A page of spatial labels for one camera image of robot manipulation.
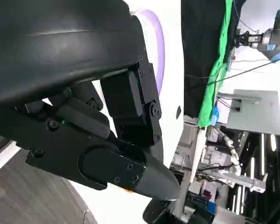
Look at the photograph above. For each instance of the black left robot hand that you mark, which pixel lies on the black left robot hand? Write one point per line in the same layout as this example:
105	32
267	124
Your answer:
60	46

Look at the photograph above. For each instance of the lilac plate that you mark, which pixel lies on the lilac plate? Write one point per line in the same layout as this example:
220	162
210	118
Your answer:
161	46

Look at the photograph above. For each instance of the black curtain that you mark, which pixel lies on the black curtain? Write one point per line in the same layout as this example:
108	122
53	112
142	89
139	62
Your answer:
200	46

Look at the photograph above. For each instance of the green cloth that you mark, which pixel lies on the green cloth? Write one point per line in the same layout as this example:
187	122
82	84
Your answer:
226	35

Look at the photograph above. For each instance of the blue plastic item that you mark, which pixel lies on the blue plastic item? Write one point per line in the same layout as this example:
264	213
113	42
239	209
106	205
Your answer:
215	115

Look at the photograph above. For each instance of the white table leg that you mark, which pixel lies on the white table leg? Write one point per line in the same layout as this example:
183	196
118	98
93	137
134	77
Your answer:
198	151

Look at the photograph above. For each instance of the grey metal panel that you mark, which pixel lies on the grey metal panel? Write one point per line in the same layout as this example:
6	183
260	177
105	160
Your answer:
254	116

